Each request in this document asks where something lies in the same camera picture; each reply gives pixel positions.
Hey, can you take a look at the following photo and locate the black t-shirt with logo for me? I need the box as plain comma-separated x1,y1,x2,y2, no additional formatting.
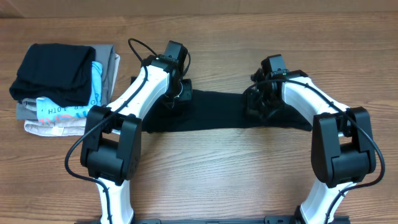
142,89,312,133

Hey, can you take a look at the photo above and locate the folded gray garment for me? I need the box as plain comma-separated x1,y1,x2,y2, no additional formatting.
16,44,120,120

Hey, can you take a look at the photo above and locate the folded black garment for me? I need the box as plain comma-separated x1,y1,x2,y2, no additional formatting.
9,44,96,107

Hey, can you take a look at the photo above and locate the folded beige garment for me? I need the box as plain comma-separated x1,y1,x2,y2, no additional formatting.
21,53,121,138

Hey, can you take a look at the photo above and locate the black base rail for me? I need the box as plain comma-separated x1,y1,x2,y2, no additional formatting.
74,214,352,224

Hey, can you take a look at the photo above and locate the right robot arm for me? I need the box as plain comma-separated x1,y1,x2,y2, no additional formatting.
244,68,376,223

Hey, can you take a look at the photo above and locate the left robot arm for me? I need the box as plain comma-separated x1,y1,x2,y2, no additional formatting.
79,53,191,223

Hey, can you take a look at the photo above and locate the folded light blue printed shirt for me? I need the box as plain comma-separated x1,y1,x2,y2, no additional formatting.
36,62,103,123

